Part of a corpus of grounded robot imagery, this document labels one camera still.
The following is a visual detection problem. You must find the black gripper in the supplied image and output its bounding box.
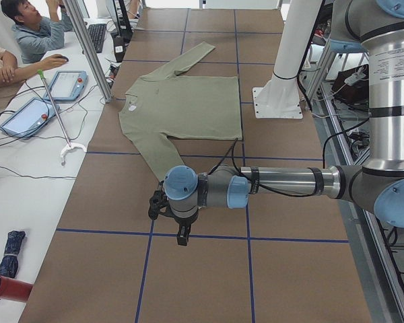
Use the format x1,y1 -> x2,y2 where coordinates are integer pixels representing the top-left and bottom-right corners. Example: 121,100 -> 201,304
174,217 -> 198,246

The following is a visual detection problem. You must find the olive green long-sleeve shirt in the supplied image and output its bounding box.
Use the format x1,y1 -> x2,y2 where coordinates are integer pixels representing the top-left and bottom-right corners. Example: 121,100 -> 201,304
119,42 -> 242,180

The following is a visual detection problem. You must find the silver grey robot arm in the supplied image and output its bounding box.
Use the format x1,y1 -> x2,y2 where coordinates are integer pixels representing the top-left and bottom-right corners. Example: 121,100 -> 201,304
160,1 -> 404,246

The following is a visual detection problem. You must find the reacher grabber stick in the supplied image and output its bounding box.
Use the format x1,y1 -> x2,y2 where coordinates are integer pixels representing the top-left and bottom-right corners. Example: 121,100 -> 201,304
37,69 -> 87,166

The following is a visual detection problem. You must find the folded dark blue umbrella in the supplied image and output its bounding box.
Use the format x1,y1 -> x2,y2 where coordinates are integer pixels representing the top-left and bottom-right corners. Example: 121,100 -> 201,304
0,230 -> 26,279

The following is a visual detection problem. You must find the red cylinder bottle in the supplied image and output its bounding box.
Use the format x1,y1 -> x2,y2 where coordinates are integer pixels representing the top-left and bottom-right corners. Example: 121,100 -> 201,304
0,275 -> 33,303

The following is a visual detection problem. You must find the far blue teach pendant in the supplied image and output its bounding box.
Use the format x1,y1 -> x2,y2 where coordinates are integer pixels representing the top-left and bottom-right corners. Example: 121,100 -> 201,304
48,71 -> 88,102

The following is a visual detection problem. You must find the blue teach pendant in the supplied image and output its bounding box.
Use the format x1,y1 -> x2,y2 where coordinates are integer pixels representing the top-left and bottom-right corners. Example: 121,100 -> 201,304
0,98 -> 56,138
48,71 -> 88,102

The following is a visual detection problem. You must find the near blue teach pendant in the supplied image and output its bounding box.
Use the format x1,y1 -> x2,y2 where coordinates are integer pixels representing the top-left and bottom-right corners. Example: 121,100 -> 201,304
0,98 -> 56,138

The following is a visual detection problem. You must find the black computer mouse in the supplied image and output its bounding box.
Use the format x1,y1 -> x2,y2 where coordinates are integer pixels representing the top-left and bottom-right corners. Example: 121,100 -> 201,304
56,56 -> 69,63

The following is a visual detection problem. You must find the black keyboard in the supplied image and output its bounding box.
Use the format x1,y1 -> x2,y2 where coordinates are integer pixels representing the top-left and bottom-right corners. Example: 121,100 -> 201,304
88,24 -> 106,53

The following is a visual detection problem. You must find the person in beige shirt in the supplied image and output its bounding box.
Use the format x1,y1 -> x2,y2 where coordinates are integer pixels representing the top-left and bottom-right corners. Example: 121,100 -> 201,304
0,47 -> 66,112

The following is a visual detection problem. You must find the person in grey shirt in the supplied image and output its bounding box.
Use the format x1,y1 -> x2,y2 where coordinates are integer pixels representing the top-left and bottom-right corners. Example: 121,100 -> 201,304
1,0 -> 73,64

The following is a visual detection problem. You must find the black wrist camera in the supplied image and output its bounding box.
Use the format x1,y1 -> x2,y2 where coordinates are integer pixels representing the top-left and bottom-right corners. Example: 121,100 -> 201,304
148,190 -> 171,220

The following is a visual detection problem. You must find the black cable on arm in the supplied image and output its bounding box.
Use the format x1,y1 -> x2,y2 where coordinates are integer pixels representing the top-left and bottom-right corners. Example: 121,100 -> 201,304
212,137 -> 316,198

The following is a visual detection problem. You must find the aluminium frame post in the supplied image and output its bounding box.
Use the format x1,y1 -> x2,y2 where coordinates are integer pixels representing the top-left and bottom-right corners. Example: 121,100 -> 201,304
63,0 -> 112,103

